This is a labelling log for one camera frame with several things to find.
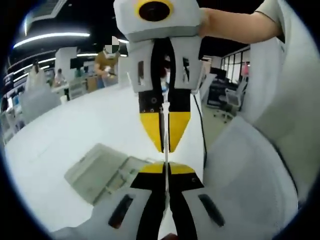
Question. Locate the person's left hand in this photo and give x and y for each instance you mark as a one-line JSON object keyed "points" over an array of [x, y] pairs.
{"points": [[170, 237]]}

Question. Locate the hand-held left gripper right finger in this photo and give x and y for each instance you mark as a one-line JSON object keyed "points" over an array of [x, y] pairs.
{"points": [[187, 180]]}

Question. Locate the frosted desk partition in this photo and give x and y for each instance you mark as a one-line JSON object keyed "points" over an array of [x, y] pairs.
{"points": [[40, 103]]}

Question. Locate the white swivel office chair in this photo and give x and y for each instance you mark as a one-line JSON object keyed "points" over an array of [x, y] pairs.
{"points": [[236, 100]]}

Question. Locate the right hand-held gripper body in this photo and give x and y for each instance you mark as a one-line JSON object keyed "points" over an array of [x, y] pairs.
{"points": [[180, 20]]}

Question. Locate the clear plastic divider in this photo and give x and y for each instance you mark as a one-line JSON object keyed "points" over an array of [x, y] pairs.
{"points": [[166, 157]]}

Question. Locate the white garment on mannequin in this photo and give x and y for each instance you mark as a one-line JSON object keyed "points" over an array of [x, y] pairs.
{"points": [[35, 73]]}

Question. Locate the grey transparent guide fixture box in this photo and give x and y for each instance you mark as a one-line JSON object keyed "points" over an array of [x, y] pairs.
{"points": [[95, 162]]}

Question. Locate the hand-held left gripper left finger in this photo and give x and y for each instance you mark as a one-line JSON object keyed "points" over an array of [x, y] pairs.
{"points": [[150, 200]]}

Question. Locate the white paper cup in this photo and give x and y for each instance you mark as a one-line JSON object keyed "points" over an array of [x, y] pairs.
{"points": [[63, 98]]}

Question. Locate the person's white shirt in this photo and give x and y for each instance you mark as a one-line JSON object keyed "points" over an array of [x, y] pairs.
{"points": [[295, 100]]}

